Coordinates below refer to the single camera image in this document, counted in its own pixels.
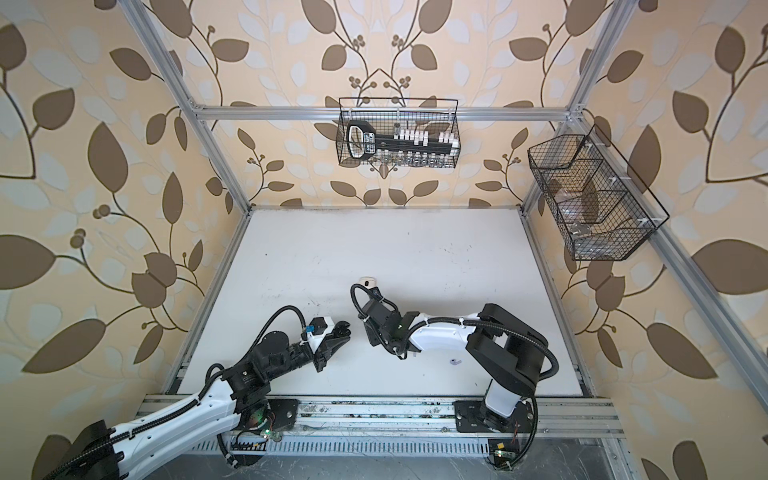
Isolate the cream earbud charging case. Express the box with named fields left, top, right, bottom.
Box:
left=359, top=277, right=377, bottom=288

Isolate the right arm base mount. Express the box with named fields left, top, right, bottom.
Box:
left=453, top=398, right=539, bottom=471

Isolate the black wire basket right wall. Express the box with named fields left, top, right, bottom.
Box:
left=527, top=125, right=670, bottom=261

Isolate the black round charging case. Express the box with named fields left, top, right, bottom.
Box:
left=333, top=321, right=351, bottom=338

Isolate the black tool with white parts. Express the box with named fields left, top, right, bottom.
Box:
left=341, top=120, right=461, bottom=161

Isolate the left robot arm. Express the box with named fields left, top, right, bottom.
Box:
left=45, top=314, right=351, bottom=479

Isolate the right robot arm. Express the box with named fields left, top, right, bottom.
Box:
left=350, top=283, right=559, bottom=432

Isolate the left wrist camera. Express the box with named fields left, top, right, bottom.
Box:
left=303, top=316, right=335, bottom=352

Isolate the black wire basket back wall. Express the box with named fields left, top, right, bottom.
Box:
left=335, top=95, right=462, bottom=169

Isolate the black wire basket wall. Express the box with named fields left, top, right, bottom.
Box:
left=527, top=125, right=670, bottom=261
left=335, top=95, right=462, bottom=169

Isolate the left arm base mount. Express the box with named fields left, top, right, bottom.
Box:
left=216, top=398, right=299, bottom=469

